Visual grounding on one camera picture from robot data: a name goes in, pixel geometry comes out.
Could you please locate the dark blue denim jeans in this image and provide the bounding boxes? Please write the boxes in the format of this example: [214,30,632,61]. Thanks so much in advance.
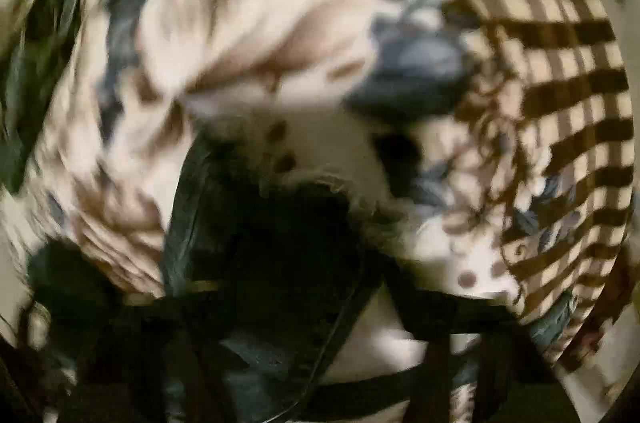
[28,136,388,422]

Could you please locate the floral bed blanket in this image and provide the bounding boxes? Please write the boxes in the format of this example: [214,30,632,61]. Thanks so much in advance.
[1,0,634,422]

